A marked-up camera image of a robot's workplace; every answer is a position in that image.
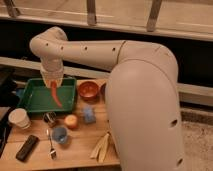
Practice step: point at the wooden table board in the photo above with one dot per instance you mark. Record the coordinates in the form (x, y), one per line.
(74, 154)

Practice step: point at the yellow round fruit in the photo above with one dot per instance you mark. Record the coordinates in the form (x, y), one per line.
(71, 121)

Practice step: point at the metal fork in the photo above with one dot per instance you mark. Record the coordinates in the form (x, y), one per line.
(52, 150)

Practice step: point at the black rectangular block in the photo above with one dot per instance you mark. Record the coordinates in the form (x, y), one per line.
(27, 148)

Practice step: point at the blue plastic cup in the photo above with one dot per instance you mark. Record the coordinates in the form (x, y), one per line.
(59, 134)

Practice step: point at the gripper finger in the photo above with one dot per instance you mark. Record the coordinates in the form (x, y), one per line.
(47, 83)
(59, 82)

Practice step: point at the small metal cup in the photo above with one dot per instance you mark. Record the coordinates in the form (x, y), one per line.
(50, 118)

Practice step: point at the orange chili pepper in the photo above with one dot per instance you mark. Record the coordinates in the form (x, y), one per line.
(53, 87)

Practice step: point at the purple bowl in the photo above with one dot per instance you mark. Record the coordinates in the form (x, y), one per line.
(102, 90)

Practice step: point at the blue sponge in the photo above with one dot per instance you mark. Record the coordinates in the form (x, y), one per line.
(89, 116)

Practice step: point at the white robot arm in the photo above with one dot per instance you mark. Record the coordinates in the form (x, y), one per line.
(141, 96)

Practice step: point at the green plastic tray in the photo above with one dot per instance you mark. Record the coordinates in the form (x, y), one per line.
(37, 98)

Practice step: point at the white paper cup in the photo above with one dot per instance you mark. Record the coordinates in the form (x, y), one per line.
(19, 118)

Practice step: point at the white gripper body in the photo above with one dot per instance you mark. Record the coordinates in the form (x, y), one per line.
(52, 75)

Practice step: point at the orange bowl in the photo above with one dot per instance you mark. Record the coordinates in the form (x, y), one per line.
(88, 90)

